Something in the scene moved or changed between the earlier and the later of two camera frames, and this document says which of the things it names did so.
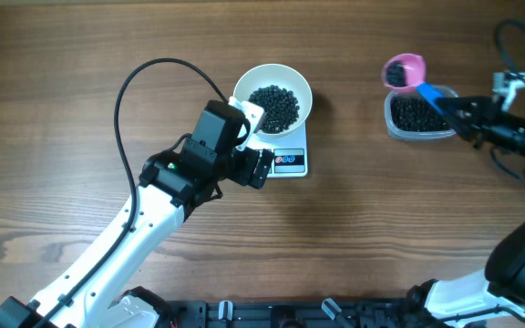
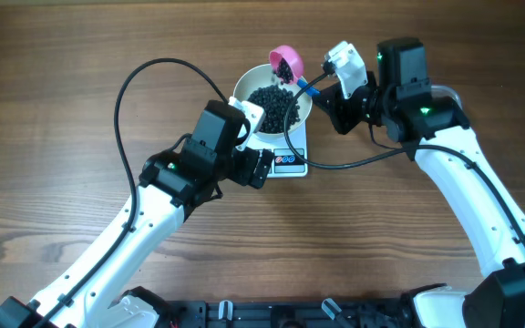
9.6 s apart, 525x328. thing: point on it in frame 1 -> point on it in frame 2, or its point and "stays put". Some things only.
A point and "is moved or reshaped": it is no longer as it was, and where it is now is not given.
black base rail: (390, 313) stays put
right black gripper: (479, 120) -> (333, 109)
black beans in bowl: (280, 106) stays put
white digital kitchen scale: (290, 154) stays put
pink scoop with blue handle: (405, 72) is moved or reshaped
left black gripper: (258, 169) stays put
